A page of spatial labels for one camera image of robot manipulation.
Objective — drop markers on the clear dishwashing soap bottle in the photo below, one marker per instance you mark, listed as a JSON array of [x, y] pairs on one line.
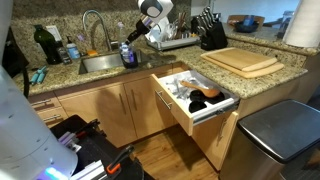
[[129, 56]]

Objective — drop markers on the stainless steel trash can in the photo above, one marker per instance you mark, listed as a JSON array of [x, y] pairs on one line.
[[276, 136]]

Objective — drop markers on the grey dish rack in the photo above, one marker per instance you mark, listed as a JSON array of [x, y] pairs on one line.
[[176, 43]]

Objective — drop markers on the wooden utensils bundle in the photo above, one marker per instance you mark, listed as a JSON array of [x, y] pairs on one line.
[[182, 23]]

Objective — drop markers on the chrome kitchen faucet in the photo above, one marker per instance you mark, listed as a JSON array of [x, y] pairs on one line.
[[106, 33]]

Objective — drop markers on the dark green glass bottle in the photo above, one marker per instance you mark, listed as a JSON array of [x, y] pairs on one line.
[[46, 43]]

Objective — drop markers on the small wooden cutting board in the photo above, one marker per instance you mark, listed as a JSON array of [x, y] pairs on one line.
[[240, 58]]

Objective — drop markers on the small white plate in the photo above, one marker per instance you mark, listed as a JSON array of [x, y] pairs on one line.
[[154, 35]]

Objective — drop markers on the large white plate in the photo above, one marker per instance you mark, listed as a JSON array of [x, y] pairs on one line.
[[165, 28]]

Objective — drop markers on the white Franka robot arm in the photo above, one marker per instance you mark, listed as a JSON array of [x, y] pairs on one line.
[[23, 140]]

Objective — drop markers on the small wooden drawer front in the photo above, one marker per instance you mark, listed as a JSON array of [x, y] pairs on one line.
[[55, 116], [45, 104]]

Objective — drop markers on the wooden spoon round bowl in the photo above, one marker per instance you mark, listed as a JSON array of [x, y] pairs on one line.
[[208, 91]]

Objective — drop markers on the orange sponge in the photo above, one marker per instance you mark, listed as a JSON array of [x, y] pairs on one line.
[[92, 53]]

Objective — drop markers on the black ladle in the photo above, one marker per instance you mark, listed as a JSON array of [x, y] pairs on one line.
[[197, 106]]

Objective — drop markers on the bowl on counter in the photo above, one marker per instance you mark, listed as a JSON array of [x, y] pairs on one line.
[[248, 26]]

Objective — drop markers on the open wooden drawer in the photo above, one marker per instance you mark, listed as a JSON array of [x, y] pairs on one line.
[[180, 113]]

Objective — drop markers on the black robot cart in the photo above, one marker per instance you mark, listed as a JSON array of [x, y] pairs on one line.
[[93, 150]]

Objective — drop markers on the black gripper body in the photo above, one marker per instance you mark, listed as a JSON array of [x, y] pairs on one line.
[[145, 25]]

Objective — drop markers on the narrow wooden cabinet door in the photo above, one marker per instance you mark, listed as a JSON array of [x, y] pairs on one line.
[[213, 140]]

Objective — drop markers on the blue label pump dispenser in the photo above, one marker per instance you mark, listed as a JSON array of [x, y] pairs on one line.
[[73, 51]]

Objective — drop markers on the black knife block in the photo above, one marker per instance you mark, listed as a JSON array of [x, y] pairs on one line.
[[215, 36]]

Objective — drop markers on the white backsplash switch plate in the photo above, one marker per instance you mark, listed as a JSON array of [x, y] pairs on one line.
[[53, 32]]

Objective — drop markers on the white paper towel roll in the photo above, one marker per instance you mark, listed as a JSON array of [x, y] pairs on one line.
[[303, 23]]

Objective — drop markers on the stainless steel sink basin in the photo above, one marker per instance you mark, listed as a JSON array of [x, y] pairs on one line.
[[100, 61]]

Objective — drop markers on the black orange bar clamp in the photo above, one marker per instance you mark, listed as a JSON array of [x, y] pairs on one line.
[[88, 128], [118, 160]]

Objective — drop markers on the small dark bottle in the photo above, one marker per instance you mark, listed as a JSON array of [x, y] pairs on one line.
[[65, 56]]

